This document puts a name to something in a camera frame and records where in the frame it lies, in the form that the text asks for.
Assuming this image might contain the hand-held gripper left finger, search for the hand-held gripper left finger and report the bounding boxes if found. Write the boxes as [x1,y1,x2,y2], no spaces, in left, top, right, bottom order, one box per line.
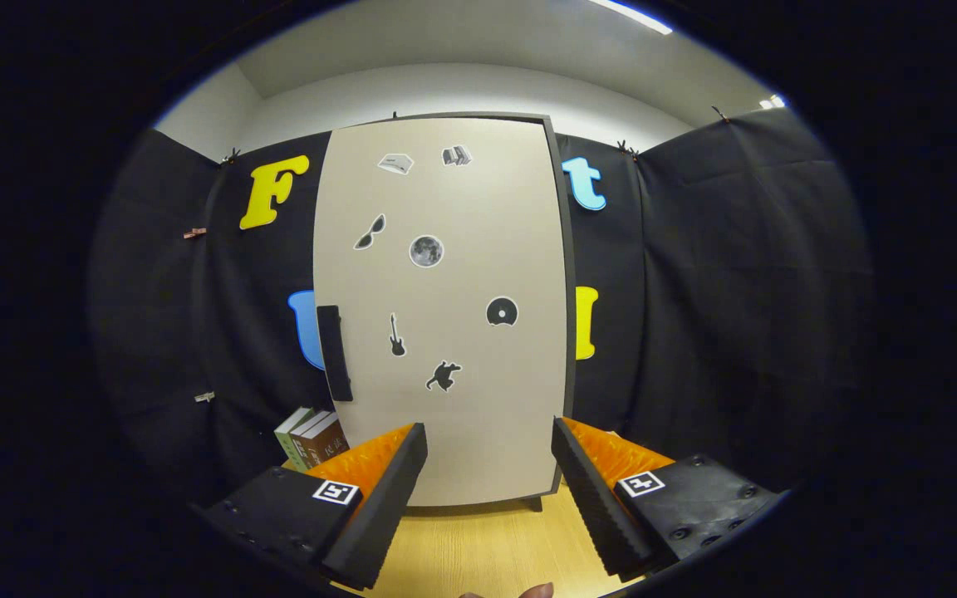
[200,422,428,591]

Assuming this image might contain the thin dark book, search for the thin dark book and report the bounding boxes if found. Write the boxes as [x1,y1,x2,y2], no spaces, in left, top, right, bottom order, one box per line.
[289,410,334,470]

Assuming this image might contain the black door handle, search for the black door handle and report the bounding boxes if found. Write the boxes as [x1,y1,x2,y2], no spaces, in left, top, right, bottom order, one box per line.
[316,305,354,403]

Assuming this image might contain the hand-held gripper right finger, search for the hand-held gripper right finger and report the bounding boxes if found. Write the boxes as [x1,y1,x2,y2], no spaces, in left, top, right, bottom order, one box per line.
[552,415,783,582]

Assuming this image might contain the black backdrop cloth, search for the black backdrop cloth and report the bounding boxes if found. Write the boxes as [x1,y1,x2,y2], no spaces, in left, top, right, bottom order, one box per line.
[88,106,874,516]

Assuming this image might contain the long ceiling light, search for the long ceiling light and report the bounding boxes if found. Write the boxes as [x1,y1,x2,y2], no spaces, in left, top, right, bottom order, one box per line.
[586,0,675,36]

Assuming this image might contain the dark grey cabinet body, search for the dark grey cabinet body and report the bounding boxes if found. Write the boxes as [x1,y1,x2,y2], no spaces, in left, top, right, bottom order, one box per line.
[325,110,577,512]

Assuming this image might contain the beige cabinet door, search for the beige cabinet door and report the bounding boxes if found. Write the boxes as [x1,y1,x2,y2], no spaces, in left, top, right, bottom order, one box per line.
[312,116,569,507]

